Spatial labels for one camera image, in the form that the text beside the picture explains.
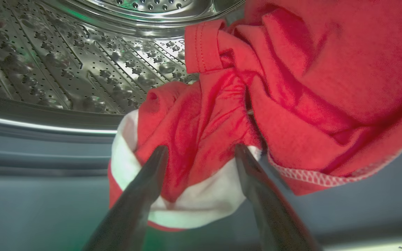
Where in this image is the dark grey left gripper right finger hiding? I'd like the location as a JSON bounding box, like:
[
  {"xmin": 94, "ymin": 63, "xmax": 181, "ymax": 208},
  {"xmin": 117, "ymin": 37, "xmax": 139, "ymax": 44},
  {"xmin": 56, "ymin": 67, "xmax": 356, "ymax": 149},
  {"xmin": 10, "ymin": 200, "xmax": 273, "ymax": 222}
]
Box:
[{"xmin": 234, "ymin": 144, "xmax": 322, "ymax": 251}]

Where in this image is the red and white garment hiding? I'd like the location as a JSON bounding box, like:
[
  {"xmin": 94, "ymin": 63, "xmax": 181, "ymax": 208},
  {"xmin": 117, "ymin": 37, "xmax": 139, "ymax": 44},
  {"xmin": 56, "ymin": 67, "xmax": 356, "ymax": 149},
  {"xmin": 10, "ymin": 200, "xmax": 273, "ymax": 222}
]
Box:
[{"xmin": 107, "ymin": 0, "xmax": 402, "ymax": 232}]

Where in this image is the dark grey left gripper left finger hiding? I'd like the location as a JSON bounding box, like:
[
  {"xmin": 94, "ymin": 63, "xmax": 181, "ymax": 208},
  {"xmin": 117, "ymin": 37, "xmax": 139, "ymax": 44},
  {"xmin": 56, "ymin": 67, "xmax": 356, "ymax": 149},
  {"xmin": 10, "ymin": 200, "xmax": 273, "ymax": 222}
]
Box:
[{"xmin": 82, "ymin": 145, "xmax": 169, "ymax": 251}]

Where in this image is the stainless steel washer drum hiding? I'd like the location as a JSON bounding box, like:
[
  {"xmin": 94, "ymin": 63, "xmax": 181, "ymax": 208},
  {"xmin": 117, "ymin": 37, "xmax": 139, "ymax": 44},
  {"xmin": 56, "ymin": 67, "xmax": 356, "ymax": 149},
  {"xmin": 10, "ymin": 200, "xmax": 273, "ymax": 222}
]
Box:
[{"xmin": 0, "ymin": 0, "xmax": 247, "ymax": 115}]

